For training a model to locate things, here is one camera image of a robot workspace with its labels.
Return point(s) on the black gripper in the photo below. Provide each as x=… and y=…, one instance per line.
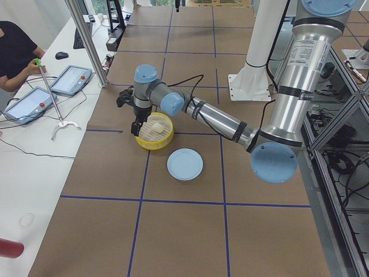
x=140, y=112

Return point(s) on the pale white bun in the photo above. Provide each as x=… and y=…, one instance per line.
x=158, y=127

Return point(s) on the light blue plate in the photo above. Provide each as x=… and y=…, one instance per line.
x=185, y=164

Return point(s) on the far teach pendant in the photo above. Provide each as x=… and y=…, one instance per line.
x=71, y=80

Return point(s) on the teach pendant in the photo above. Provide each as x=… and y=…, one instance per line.
x=30, y=107
x=71, y=80

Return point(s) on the black computer box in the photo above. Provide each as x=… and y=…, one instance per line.
x=115, y=33

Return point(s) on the brown paper table cover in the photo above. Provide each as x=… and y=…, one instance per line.
x=195, y=207

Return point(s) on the black computer mouse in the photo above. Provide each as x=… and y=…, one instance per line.
x=61, y=55

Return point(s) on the near teach pendant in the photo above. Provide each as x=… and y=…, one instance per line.
x=30, y=107

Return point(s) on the metal reacher grabber tool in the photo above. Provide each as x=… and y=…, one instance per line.
x=62, y=123

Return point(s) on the seated person in black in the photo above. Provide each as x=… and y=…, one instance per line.
x=18, y=54

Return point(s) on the red bottle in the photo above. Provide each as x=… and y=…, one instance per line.
x=10, y=249

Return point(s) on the white camera mast base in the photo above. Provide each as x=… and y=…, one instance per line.
x=251, y=83

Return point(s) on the aluminium frame post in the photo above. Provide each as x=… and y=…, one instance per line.
x=79, y=21

